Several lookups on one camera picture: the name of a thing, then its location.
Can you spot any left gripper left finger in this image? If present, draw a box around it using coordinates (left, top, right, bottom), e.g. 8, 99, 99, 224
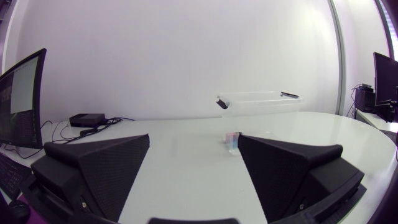
30, 134, 150, 223

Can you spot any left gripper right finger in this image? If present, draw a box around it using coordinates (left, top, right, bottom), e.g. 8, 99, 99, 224
238, 134, 365, 224

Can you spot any pile of toy bricks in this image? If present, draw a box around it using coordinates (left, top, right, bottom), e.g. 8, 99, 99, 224
224, 131, 243, 156

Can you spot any clear plastic container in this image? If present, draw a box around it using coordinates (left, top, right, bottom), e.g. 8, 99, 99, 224
216, 91, 303, 118

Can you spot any black power brick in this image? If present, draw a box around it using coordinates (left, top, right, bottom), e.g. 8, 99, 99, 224
68, 113, 106, 128

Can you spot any black computer mouse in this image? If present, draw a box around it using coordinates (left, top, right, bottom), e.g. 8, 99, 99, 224
7, 199, 31, 224

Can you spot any black keyboard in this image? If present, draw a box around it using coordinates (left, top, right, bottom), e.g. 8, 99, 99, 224
0, 152, 32, 201

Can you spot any dark screen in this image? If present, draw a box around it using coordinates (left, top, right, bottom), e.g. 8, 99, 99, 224
373, 52, 398, 107
0, 47, 47, 150

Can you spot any black cable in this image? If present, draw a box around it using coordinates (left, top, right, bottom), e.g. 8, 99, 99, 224
39, 116, 135, 146

